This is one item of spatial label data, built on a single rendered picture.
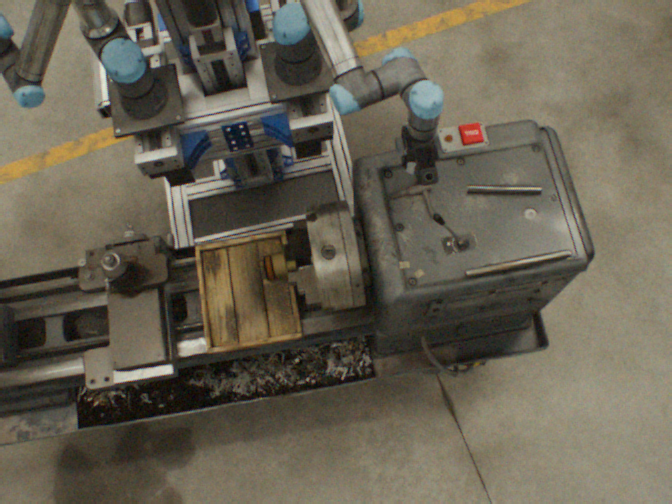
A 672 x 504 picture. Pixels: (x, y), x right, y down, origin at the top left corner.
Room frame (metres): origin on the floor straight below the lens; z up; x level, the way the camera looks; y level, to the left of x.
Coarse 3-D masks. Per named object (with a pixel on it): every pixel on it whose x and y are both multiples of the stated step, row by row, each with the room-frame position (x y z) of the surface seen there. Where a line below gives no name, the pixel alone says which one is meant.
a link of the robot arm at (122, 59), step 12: (120, 36) 1.29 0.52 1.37; (108, 48) 1.24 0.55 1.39; (120, 48) 1.24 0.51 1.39; (132, 48) 1.23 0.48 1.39; (108, 60) 1.20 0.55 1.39; (120, 60) 1.20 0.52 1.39; (132, 60) 1.19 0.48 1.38; (144, 60) 1.21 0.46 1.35; (108, 72) 1.18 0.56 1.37; (120, 72) 1.16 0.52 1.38; (132, 72) 1.17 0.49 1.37; (144, 72) 1.19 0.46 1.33; (120, 84) 1.16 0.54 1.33; (132, 84) 1.16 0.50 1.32; (144, 84) 1.17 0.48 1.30; (132, 96) 1.16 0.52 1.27
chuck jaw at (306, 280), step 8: (288, 272) 0.60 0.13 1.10; (296, 272) 0.60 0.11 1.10; (304, 272) 0.59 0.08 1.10; (312, 272) 0.59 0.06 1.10; (296, 280) 0.57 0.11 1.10; (304, 280) 0.57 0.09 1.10; (312, 280) 0.57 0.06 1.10; (304, 288) 0.55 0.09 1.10; (312, 288) 0.54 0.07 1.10; (312, 296) 0.52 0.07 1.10; (312, 304) 0.50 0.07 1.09; (320, 304) 0.50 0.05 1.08
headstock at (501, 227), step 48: (528, 144) 0.83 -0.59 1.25; (384, 192) 0.74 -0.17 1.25; (432, 192) 0.72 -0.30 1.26; (384, 240) 0.60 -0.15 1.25; (432, 240) 0.58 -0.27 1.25; (480, 240) 0.57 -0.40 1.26; (528, 240) 0.55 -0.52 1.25; (576, 240) 0.53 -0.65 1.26; (384, 288) 0.48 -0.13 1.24; (432, 288) 0.45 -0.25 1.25; (480, 288) 0.44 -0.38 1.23; (528, 288) 0.45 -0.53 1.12
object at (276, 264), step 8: (264, 256) 0.66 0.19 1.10; (272, 256) 0.65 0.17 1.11; (280, 256) 0.65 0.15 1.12; (264, 264) 0.63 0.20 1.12; (272, 264) 0.63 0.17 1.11; (280, 264) 0.62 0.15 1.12; (288, 264) 0.62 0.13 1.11; (296, 264) 0.62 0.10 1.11; (272, 272) 0.61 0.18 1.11; (280, 272) 0.60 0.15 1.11; (272, 280) 0.59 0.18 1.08; (280, 280) 0.59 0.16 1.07; (288, 280) 0.59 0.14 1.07
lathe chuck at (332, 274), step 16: (304, 208) 0.77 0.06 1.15; (320, 208) 0.75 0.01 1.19; (320, 224) 0.68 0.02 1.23; (336, 224) 0.68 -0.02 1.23; (320, 240) 0.63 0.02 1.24; (336, 240) 0.63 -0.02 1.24; (320, 256) 0.59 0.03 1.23; (336, 256) 0.59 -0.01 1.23; (320, 272) 0.55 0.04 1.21; (336, 272) 0.55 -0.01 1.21; (320, 288) 0.52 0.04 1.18; (336, 288) 0.51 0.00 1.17; (336, 304) 0.48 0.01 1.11; (352, 304) 0.48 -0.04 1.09
